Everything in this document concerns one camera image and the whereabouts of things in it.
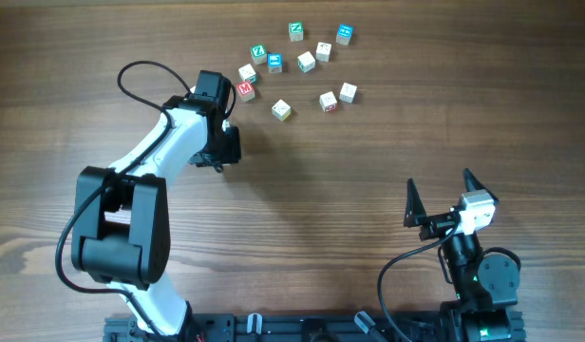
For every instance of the white block red side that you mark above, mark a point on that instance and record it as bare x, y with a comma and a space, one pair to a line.
323, 51

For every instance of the white block blue side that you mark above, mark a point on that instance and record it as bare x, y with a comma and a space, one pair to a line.
347, 93

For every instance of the green z block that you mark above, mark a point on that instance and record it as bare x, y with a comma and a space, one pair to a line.
259, 54
296, 31

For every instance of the white block red Q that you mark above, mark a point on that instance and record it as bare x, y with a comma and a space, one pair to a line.
328, 101

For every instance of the red M block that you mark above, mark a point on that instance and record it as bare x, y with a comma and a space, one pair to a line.
245, 91

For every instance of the blue block far right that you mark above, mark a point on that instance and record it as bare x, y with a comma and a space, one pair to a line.
344, 34

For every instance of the blue block centre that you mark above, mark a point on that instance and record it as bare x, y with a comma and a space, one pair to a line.
275, 63

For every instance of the white block teal side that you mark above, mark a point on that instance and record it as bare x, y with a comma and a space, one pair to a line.
247, 74

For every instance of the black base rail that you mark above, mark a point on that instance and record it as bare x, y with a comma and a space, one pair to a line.
416, 326

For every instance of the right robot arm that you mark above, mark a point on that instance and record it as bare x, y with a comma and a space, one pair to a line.
486, 281

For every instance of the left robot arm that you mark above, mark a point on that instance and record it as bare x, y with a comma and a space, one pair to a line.
120, 230

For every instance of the green Z block left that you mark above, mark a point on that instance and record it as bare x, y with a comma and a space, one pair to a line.
259, 54

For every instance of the green Z block far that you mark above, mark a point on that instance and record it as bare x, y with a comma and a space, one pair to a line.
296, 31

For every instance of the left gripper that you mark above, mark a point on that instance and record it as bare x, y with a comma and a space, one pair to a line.
233, 156

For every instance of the white block yellow side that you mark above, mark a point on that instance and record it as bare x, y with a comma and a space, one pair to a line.
281, 110

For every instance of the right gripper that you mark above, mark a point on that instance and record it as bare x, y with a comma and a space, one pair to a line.
416, 217

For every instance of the white block green side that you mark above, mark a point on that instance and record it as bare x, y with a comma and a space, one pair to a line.
306, 62

